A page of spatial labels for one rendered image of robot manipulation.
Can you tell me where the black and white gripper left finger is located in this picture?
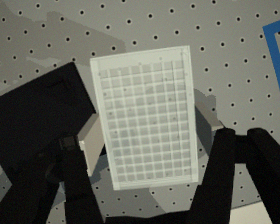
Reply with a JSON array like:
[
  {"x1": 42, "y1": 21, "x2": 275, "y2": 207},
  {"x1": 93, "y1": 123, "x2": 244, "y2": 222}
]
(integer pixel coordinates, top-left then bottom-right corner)
[{"x1": 0, "y1": 113, "x2": 104, "y2": 224}]

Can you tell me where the blue tape outline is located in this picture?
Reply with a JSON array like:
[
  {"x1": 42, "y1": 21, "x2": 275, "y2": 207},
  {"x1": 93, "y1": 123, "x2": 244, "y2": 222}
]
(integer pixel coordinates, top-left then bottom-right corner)
[{"x1": 262, "y1": 20, "x2": 280, "y2": 89}]

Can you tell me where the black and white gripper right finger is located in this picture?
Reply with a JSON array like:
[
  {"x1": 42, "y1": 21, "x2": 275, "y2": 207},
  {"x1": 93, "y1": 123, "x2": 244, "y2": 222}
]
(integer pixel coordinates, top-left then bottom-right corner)
[{"x1": 185, "y1": 102, "x2": 280, "y2": 224}]

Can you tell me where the black rectangular frame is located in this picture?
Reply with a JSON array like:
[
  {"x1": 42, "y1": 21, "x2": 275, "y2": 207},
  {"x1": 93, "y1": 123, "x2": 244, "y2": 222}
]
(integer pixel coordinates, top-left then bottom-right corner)
[{"x1": 0, "y1": 62, "x2": 96, "y2": 184}]

